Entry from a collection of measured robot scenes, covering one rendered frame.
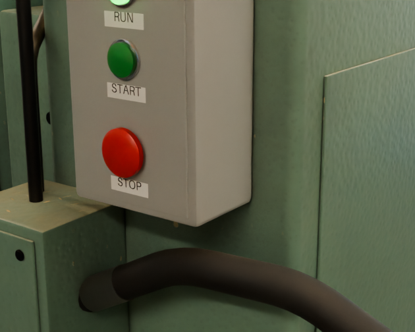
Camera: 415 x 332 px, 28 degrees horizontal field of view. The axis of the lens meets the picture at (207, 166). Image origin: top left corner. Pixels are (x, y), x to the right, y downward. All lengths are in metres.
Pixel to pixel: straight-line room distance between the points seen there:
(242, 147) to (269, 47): 0.06
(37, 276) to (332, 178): 0.20
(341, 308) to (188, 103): 0.14
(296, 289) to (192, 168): 0.09
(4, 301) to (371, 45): 0.31
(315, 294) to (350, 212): 0.11
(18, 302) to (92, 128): 0.14
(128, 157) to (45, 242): 0.10
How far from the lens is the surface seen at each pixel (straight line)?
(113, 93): 0.50
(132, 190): 0.50
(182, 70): 0.46
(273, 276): 0.48
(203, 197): 0.48
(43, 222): 0.56
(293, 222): 0.52
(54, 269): 0.56
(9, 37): 0.72
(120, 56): 0.48
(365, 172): 0.59
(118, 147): 0.49
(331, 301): 0.47
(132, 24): 0.48
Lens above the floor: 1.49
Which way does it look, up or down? 17 degrees down
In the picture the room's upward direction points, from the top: straight up
